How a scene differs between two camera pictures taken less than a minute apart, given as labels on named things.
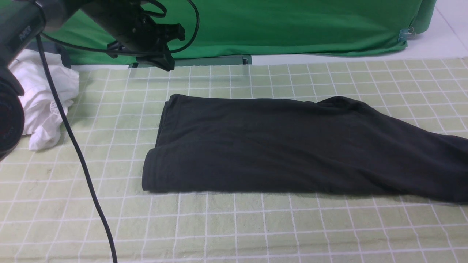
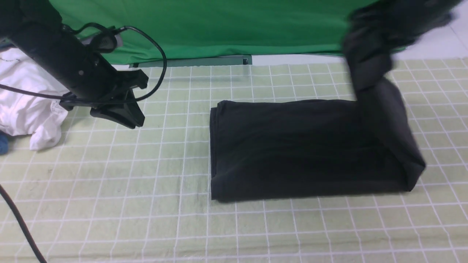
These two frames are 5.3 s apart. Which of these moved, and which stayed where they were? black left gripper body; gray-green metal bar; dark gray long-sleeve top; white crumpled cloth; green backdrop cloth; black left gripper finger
Moved: black left gripper finger; dark gray long-sleeve top; black left gripper body
Stayed: white crumpled cloth; green backdrop cloth; gray-green metal bar
